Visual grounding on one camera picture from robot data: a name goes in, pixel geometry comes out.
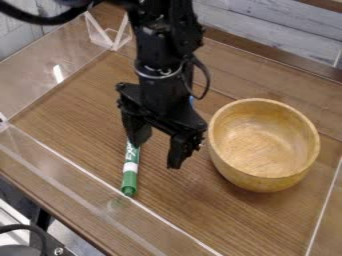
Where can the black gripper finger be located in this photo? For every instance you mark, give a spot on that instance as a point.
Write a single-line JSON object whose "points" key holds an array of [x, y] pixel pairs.
{"points": [[181, 150], [138, 129]]}

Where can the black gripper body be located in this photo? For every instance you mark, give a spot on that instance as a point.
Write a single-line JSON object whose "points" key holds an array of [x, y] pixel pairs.
{"points": [[178, 120]]}

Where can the green and white marker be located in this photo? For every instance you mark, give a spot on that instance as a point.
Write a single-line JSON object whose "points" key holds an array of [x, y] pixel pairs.
{"points": [[130, 170]]}

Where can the brown wooden bowl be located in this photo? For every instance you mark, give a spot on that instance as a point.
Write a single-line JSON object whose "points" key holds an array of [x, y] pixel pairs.
{"points": [[264, 144]]}

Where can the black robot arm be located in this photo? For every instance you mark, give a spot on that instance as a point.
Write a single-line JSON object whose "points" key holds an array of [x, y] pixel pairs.
{"points": [[169, 36]]}

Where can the blue rectangular block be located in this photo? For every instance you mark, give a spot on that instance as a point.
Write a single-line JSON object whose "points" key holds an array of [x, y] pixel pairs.
{"points": [[192, 101]]}

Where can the clear acrylic corner bracket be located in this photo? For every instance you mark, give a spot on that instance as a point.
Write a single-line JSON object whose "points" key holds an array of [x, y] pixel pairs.
{"points": [[109, 38]]}

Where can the black metal frame piece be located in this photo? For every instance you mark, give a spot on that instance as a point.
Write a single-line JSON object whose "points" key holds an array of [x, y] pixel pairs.
{"points": [[41, 237]]}

